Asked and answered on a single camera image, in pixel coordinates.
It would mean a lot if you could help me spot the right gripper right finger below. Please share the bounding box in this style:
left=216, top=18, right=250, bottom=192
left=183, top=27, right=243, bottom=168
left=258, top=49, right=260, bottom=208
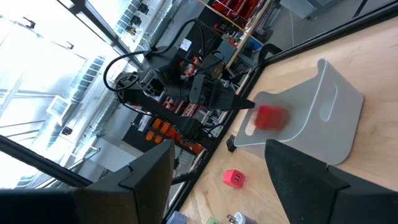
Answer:
left=264, top=139, right=398, bottom=224

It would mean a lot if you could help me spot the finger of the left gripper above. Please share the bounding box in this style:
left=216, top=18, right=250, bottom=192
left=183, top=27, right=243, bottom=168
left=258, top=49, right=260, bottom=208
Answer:
left=214, top=90, right=256, bottom=110

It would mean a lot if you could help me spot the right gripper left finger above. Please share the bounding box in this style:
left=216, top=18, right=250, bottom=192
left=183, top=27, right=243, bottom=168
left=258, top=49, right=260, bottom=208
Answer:
left=0, top=139, right=175, bottom=224

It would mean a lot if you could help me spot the red wall charger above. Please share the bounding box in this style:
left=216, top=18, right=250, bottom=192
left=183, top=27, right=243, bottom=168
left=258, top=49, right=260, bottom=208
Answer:
left=254, top=105, right=289, bottom=131

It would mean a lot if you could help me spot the lavender white wall charger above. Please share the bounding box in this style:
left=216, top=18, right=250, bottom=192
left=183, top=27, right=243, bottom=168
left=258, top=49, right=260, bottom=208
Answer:
left=226, top=212, right=258, bottom=224

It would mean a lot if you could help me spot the pink wall charger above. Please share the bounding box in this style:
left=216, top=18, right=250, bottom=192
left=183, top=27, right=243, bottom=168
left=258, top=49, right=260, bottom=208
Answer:
left=223, top=169, right=246, bottom=189

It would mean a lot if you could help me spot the small black block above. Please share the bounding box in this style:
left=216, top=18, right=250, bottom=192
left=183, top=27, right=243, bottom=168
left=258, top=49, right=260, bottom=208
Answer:
left=226, top=134, right=238, bottom=153

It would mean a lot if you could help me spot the parts rack with orange bins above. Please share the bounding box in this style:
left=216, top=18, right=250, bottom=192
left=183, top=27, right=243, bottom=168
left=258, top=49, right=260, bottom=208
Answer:
left=123, top=52, right=240, bottom=155

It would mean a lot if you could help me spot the black curved corner bracket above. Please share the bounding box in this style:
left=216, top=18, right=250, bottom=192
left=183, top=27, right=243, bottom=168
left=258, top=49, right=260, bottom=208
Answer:
left=257, top=43, right=283, bottom=65

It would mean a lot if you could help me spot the pale grey handled bin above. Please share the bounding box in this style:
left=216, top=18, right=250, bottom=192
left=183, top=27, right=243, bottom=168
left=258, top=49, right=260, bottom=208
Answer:
left=233, top=58, right=364, bottom=166

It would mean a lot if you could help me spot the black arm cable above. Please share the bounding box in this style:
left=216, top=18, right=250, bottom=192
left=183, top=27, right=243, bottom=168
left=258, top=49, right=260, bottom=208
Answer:
left=103, top=18, right=206, bottom=93

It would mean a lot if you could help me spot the black frame strut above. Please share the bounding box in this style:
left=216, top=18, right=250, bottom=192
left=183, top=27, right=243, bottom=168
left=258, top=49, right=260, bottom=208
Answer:
left=0, top=135, right=200, bottom=189

